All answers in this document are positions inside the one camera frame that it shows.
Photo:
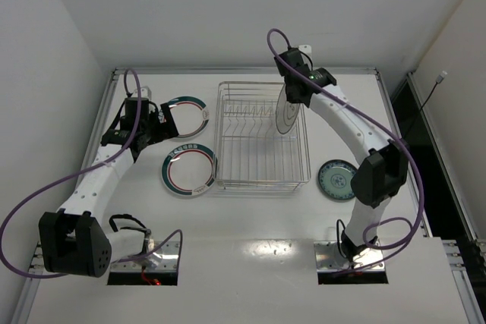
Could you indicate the green rimmed plate near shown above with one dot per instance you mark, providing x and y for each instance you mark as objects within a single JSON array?
[{"x": 188, "y": 171}]

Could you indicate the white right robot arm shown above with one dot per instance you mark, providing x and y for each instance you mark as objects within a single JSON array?
[{"x": 382, "y": 164}]

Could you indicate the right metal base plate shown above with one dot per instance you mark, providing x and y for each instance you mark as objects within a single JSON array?
[{"x": 328, "y": 259}]

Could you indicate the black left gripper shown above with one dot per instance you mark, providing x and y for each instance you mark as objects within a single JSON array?
[{"x": 161, "y": 123}]

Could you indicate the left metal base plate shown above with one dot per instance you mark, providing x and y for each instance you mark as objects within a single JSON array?
[{"x": 163, "y": 260}]

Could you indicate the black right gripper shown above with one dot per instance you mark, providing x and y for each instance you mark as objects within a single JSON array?
[{"x": 297, "y": 94}]

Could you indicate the green rimmed plate far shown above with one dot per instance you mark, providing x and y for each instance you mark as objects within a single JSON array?
[{"x": 191, "y": 116}]

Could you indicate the metal wire dish rack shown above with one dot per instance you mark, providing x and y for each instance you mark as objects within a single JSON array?
[{"x": 252, "y": 155}]

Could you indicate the blue floral green plate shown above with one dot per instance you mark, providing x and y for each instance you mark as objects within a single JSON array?
[{"x": 334, "y": 180}]

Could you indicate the green rimmed plate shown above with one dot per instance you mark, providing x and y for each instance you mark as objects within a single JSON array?
[
  {"x": 191, "y": 116},
  {"x": 188, "y": 171}
]

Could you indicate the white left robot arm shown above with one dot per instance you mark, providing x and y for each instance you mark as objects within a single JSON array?
[{"x": 72, "y": 238}]

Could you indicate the metal base plate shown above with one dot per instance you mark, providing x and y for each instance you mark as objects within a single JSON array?
[
  {"x": 328, "y": 259},
  {"x": 163, "y": 260}
]

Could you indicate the white plate with grey rim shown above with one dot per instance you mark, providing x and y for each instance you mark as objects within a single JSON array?
[{"x": 286, "y": 113}]

